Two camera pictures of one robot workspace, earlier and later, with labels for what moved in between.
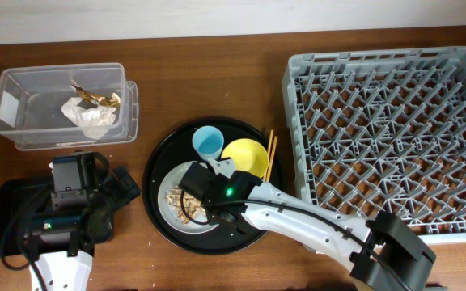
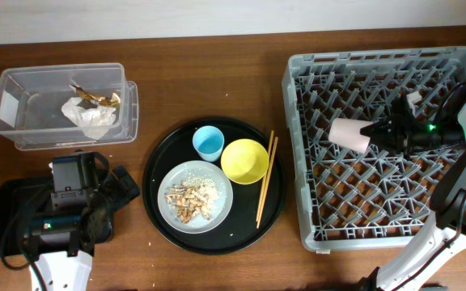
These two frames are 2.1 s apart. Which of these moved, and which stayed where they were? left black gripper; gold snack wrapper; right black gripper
Moved: right black gripper
Stayed: gold snack wrapper; left black gripper
